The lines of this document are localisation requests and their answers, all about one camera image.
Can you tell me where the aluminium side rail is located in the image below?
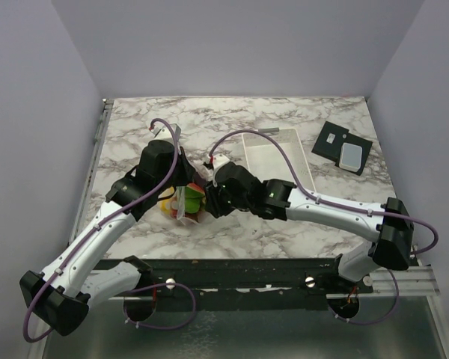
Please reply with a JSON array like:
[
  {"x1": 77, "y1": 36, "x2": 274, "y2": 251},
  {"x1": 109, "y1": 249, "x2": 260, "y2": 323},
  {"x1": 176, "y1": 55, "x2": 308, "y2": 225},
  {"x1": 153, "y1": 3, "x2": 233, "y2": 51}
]
[{"x1": 68, "y1": 99, "x2": 114, "y2": 244}]

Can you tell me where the black square mat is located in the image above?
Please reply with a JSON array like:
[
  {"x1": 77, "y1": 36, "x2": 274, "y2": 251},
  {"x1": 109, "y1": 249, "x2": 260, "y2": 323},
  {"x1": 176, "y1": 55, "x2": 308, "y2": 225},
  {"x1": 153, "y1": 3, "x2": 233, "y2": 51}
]
[{"x1": 311, "y1": 121, "x2": 373, "y2": 176}]

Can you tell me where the red watermelon slice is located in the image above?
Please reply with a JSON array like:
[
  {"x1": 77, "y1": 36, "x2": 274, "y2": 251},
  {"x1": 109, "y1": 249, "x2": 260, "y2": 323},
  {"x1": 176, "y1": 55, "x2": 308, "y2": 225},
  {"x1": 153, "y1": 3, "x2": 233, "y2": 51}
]
[{"x1": 185, "y1": 183, "x2": 205, "y2": 199}]

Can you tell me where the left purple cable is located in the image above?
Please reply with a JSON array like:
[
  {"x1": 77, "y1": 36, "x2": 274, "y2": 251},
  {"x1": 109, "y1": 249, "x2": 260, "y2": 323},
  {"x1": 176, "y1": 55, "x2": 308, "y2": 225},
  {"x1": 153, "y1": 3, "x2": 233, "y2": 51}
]
[{"x1": 22, "y1": 118, "x2": 180, "y2": 343}]

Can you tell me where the clear dotted zip bag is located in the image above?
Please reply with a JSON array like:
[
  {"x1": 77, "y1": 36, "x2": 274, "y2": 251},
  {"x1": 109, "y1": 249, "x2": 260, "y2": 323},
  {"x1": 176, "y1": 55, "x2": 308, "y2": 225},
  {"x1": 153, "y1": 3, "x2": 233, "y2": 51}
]
[{"x1": 173, "y1": 163, "x2": 210, "y2": 225}]

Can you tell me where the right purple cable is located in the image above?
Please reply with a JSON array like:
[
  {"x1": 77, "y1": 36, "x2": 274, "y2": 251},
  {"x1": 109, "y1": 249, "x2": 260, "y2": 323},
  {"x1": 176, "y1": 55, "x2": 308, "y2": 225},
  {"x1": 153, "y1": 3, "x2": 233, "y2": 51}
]
[{"x1": 209, "y1": 130, "x2": 439, "y2": 255}]

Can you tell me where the white perforated plastic basket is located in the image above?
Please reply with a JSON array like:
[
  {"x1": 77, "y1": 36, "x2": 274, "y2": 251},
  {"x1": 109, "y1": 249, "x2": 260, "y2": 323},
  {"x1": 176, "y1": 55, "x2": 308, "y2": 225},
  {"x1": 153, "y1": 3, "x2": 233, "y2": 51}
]
[{"x1": 242, "y1": 128, "x2": 316, "y2": 191}]

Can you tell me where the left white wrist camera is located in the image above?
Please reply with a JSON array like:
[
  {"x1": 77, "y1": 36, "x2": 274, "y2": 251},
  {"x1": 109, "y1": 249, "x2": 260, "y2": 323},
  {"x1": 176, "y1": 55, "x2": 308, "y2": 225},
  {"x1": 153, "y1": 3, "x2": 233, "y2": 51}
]
[{"x1": 150, "y1": 123, "x2": 181, "y2": 143}]

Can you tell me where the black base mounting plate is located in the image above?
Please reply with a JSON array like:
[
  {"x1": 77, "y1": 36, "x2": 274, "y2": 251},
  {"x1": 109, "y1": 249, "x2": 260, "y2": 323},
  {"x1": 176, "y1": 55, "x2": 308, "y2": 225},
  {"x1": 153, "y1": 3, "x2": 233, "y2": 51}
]
[{"x1": 93, "y1": 256, "x2": 382, "y2": 311}]

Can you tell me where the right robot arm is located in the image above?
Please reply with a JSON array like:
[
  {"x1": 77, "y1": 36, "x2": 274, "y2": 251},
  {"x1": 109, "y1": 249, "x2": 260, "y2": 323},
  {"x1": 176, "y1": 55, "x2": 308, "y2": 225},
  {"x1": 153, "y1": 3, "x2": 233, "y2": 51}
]
[{"x1": 204, "y1": 162, "x2": 414, "y2": 292}]

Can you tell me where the purple cable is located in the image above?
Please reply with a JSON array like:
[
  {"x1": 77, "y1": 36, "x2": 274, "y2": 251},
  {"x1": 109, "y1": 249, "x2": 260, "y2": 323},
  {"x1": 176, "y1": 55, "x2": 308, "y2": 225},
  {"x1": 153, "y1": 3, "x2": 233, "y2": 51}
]
[
  {"x1": 22, "y1": 118, "x2": 180, "y2": 343},
  {"x1": 209, "y1": 130, "x2": 439, "y2": 255}
]

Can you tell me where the green round guava fruit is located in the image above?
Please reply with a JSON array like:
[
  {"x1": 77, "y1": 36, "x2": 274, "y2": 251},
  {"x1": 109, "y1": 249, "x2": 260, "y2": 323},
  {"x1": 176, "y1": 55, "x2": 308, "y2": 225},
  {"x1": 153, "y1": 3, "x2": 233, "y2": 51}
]
[{"x1": 184, "y1": 196, "x2": 205, "y2": 214}]

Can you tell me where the yellow bell pepper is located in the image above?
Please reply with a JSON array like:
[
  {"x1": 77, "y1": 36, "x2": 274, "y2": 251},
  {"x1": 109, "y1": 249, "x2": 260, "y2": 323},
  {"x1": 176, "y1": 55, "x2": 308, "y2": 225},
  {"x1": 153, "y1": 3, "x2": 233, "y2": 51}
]
[{"x1": 158, "y1": 187, "x2": 177, "y2": 218}]

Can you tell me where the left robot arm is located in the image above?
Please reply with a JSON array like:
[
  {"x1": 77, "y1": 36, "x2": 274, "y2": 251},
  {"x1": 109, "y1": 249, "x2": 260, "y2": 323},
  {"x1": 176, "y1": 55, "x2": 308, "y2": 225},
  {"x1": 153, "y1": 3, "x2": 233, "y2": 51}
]
[{"x1": 19, "y1": 140, "x2": 195, "y2": 343}]

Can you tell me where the grey rectangular pad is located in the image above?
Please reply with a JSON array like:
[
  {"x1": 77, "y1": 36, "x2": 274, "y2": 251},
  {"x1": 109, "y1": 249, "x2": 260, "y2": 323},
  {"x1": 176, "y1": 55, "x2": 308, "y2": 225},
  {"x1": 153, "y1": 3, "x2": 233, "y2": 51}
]
[{"x1": 339, "y1": 143, "x2": 363, "y2": 172}]

